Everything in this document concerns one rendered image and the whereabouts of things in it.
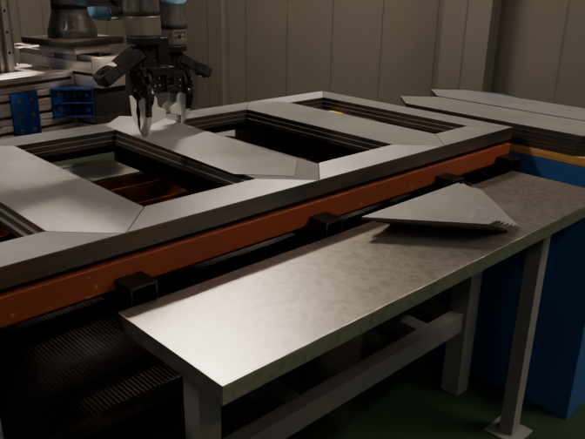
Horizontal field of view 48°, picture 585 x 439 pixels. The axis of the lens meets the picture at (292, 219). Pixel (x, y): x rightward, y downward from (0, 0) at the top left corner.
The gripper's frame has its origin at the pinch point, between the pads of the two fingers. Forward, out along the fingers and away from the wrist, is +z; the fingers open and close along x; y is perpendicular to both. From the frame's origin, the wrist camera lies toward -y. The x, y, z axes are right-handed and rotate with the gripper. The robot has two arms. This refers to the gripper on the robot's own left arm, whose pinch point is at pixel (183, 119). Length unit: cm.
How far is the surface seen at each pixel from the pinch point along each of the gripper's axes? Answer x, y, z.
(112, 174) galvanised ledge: -18.5, 12.8, 17.6
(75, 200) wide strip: 42, 53, 0
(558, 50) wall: -32, -291, 4
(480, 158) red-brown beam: 62, -52, 8
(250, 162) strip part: 43.0, 12.3, 0.7
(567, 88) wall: -23, -293, 25
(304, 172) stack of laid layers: 56, 8, 1
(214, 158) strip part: 35.8, 16.6, 0.7
